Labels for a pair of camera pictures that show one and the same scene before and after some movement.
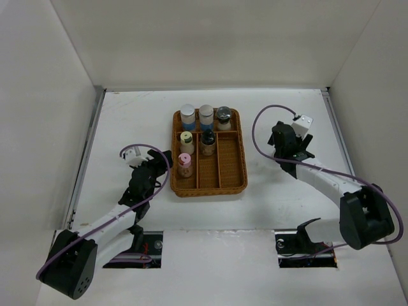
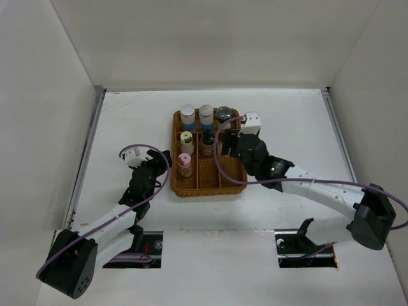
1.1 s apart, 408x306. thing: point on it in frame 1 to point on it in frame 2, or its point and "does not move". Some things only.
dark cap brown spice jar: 208,146 does not move
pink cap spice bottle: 185,168 does not move
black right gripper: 303,144 to 231,137
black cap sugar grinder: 224,115 does not move
